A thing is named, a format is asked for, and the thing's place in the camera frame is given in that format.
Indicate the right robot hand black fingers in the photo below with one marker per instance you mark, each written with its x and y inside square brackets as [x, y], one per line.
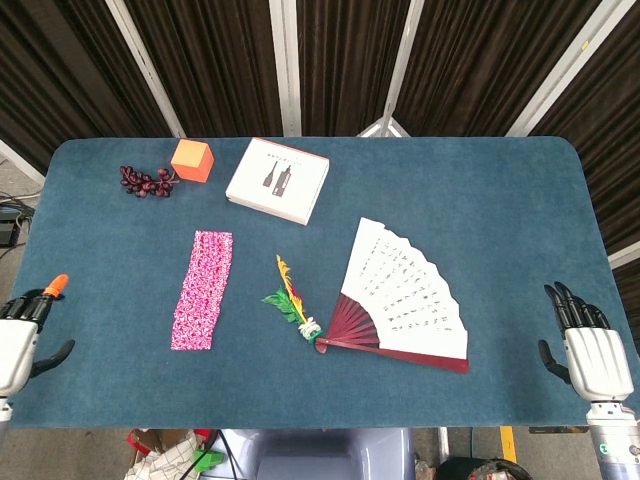
[597, 360]

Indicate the left robot hand orange fingertip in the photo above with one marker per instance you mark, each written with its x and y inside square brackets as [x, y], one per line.
[17, 350]

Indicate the pink patterned cloth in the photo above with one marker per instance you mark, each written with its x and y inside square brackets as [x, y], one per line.
[209, 270]

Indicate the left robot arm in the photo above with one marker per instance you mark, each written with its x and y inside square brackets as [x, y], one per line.
[4, 415]

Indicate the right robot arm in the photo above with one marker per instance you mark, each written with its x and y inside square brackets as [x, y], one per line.
[615, 440]

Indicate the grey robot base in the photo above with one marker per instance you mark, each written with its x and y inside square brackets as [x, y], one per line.
[320, 455]

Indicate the yellow floor tape strip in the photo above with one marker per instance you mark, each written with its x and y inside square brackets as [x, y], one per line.
[508, 444]

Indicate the paper folding fan red ribs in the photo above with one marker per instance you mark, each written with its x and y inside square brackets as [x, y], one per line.
[405, 290]

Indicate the dark red grape bunch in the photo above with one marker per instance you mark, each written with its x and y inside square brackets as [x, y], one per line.
[142, 182]

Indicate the blue felt table cloth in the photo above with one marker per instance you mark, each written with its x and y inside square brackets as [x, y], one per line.
[450, 210]

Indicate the green plastic object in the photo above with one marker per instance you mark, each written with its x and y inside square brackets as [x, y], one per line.
[209, 460]

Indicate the orange cube block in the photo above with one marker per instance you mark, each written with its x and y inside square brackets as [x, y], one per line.
[192, 161]

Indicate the yellow green feather shuttlecock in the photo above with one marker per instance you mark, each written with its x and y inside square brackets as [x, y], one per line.
[295, 302]

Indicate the white flat product box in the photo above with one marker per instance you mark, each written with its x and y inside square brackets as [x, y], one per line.
[277, 180]

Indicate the white frame pole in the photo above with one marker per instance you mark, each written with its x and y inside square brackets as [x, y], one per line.
[400, 65]
[560, 70]
[145, 65]
[285, 65]

